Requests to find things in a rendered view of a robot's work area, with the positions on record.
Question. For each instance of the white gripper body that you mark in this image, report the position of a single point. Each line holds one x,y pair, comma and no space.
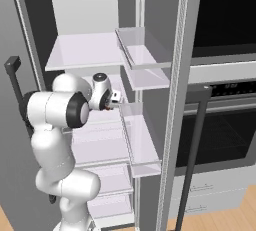
116,95

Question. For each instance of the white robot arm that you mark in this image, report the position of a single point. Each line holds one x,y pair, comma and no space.
50,108

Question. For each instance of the clear door bin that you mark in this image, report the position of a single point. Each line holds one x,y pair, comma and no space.
146,78
143,50
143,141

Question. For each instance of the glass fridge shelf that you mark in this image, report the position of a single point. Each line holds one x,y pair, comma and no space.
100,141
86,50

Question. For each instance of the grey fridge door with bins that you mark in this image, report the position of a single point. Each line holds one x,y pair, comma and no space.
176,41

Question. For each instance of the grey fridge body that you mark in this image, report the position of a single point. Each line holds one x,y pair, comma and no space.
83,11

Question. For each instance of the clear fridge drawer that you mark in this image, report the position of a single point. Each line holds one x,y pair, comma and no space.
113,188

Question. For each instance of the light grey drawer front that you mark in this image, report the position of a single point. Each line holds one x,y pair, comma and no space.
213,191

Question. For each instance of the black wall oven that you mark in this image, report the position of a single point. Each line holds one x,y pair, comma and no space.
220,135

